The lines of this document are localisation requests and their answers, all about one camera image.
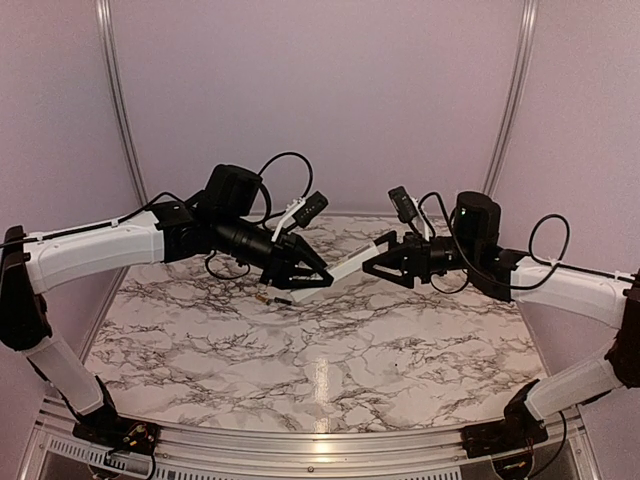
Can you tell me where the left aluminium frame post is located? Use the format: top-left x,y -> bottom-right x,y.
95,0 -> 149,206

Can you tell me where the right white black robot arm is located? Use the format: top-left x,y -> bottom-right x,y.
362,191 -> 639,448

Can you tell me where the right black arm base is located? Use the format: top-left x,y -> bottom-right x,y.
461,380 -> 549,458

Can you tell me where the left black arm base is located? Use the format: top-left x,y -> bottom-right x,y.
72,415 -> 160,456

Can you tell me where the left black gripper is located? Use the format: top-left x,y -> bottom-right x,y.
214,211 -> 335,288

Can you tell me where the front aluminium rail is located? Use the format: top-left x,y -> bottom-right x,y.
29,394 -> 596,480

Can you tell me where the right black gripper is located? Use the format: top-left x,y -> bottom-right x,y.
356,230 -> 480,289

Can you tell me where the right aluminium frame post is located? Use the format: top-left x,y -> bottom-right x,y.
482,0 -> 540,197

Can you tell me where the aluminium frame post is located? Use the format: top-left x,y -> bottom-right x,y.
482,0 -> 540,197
95,0 -> 149,206

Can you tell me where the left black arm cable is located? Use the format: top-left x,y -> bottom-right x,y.
0,152 -> 314,281

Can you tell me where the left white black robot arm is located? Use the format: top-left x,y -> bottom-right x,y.
1,164 -> 333,445

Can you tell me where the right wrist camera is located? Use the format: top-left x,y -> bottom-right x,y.
388,186 -> 436,240

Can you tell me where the gold black battery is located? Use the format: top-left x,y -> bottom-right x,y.
256,295 -> 293,306

